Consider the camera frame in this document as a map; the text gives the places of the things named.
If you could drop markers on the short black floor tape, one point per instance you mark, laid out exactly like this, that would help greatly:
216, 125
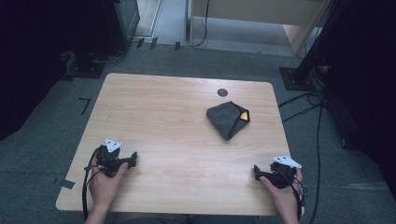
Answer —
177, 46
140, 42
153, 43

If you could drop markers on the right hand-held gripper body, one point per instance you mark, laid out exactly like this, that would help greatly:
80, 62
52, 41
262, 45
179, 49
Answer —
281, 175

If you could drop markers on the light wooden desk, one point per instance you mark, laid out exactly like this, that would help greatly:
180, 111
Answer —
264, 11

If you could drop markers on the dark grey cloth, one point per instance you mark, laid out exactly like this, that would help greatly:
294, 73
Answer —
225, 119

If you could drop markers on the black round table grommet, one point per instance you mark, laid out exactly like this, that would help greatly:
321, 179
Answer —
222, 92

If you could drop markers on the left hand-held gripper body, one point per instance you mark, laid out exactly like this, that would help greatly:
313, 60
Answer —
107, 160

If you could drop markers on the person's right hand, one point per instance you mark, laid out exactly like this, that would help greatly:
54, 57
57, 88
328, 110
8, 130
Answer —
286, 197

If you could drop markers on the black cabinet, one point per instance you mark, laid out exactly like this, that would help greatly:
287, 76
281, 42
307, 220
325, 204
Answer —
123, 21

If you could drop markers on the dark curtain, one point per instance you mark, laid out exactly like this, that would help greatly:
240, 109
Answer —
28, 56
364, 77

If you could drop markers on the black angled floor tape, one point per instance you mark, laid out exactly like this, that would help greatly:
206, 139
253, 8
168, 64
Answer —
85, 104

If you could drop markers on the black stand base plate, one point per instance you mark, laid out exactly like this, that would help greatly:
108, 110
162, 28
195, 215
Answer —
295, 79
85, 68

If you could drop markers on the grey floor tape strip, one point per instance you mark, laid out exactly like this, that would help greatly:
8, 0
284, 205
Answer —
67, 184

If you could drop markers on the person's left hand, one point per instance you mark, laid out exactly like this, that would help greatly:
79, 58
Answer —
102, 189

